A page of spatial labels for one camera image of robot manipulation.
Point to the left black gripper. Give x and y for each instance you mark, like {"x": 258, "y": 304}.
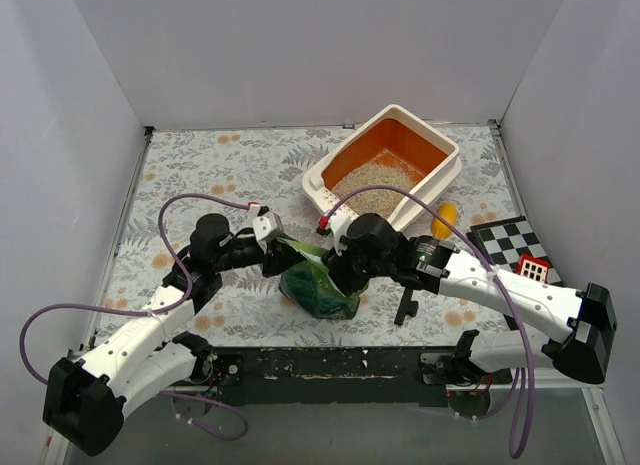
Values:
{"x": 273, "y": 260}

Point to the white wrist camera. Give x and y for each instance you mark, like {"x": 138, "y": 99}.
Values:
{"x": 336, "y": 226}
{"x": 266, "y": 225}

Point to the white orange litter box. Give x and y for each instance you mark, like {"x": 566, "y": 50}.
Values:
{"x": 394, "y": 147}

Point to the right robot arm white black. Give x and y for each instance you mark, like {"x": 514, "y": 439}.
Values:
{"x": 569, "y": 330}

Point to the green litter bag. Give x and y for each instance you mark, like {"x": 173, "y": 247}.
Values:
{"x": 308, "y": 285}

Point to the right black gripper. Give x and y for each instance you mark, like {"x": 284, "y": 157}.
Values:
{"x": 338, "y": 273}

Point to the checkerboard calibration board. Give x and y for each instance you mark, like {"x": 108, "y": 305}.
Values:
{"x": 503, "y": 243}

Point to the red white small block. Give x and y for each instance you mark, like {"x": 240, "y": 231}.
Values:
{"x": 533, "y": 268}

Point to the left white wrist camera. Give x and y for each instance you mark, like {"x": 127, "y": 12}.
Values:
{"x": 266, "y": 225}

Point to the yellow plastic scoop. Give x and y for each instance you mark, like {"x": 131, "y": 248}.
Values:
{"x": 440, "y": 228}

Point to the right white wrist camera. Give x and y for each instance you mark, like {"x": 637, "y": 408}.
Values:
{"x": 336, "y": 226}

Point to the black bag clip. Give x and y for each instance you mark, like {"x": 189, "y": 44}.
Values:
{"x": 408, "y": 307}

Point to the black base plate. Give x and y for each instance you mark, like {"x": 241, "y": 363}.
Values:
{"x": 327, "y": 375}

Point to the floral table mat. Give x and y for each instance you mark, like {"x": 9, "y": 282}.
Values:
{"x": 184, "y": 175}

